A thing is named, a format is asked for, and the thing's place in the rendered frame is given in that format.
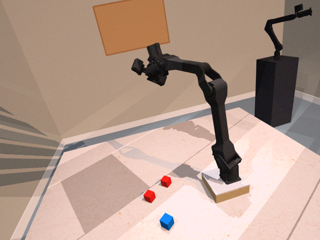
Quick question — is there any blue cube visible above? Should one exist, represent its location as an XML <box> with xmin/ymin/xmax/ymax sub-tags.
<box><xmin>160</xmin><ymin>213</ymin><xmax>174</xmax><ymax>231</ymax></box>

